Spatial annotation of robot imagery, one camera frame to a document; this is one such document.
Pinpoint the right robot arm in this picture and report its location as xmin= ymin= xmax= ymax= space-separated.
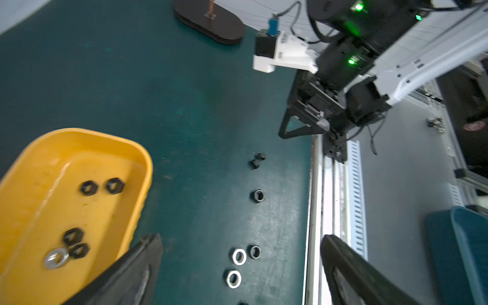
xmin=278 ymin=1 xmax=487 ymax=160

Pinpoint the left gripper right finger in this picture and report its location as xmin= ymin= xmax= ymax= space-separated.
xmin=320 ymin=235 xmax=418 ymax=304

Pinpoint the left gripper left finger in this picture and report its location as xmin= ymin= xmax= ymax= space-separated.
xmin=64 ymin=234 xmax=163 ymax=304

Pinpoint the black nut below silver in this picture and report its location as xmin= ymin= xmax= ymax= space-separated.
xmin=249 ymin=245 xmax=262 ymax=260

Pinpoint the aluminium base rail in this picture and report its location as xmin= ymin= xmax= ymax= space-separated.
xmin=302 ymin=135 xmax=368 ymax=304

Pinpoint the yellow plastic storage box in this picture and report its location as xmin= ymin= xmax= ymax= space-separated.
xmin=1 ymin=128 xmax=153 ymax=304

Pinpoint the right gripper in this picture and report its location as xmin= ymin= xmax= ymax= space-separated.
xmin=278 ymin=70 xmax=348 ymax=162

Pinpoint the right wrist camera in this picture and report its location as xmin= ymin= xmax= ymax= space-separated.
xmin=253 ymin=14 xmax=318 ymax=74

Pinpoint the black cylinder stand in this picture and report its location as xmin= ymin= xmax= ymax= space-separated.
xmin=173 ymin=0 xmax=245 ymax=45

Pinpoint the teal bin outside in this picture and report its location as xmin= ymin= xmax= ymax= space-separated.
xmin=424 ymin=207 xmax=487 ymax=304

